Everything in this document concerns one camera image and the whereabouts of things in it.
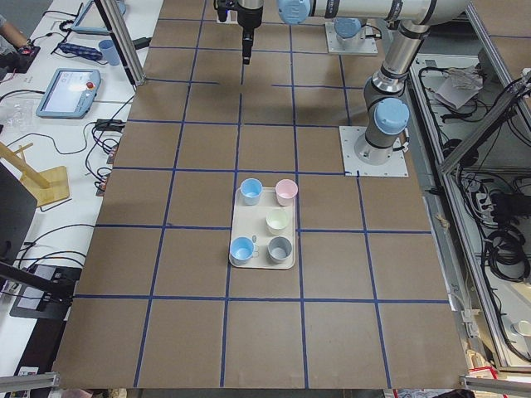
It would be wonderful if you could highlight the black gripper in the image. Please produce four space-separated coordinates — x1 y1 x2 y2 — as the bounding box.
236 0 262 65

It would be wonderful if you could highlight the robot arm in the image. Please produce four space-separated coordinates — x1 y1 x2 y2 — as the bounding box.
276 1 469 161

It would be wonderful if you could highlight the blue cup on desk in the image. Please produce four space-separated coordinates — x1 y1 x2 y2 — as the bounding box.
99 39 120 66

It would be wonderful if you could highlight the blue plastic cup near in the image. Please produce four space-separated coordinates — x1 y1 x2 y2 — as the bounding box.
240 178 263 206

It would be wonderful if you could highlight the blue plastic cup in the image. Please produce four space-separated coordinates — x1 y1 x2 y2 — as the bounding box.
229 236 255 266
240 178 263 206

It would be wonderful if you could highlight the pink plastic cup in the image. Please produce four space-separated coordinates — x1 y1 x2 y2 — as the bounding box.
275 179 299 206

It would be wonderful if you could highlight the pale yellow plastic cup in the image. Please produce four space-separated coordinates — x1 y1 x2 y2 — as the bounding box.
265 209 290 235

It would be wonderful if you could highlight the blue plastic cup far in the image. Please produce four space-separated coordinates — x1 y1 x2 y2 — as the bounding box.
229 236 255 266

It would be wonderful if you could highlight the grey plastic cup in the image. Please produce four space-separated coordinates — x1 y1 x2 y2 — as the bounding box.
267 236 293 264

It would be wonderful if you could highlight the blue power strip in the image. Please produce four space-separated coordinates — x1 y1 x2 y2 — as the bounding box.
58 42 103 61

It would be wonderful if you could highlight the teach pendant tablet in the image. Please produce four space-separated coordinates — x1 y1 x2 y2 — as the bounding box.
36 68 101 119

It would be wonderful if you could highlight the beige plastic tray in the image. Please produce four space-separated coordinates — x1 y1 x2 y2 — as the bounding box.
230 187 297 270

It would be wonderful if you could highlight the wooden stand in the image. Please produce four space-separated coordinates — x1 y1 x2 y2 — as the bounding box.
1 143 70 207

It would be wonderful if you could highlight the black monitor stand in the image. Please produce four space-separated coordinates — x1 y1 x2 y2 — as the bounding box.
1 166 81 320

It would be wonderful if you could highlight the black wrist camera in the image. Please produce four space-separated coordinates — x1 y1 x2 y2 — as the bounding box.
213 0 237 24

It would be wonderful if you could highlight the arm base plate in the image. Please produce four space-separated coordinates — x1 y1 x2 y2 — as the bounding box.
339 126 409 177
324 22 378 56

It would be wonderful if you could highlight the aluminium frame post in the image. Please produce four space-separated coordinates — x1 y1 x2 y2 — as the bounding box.
95 0 146 87

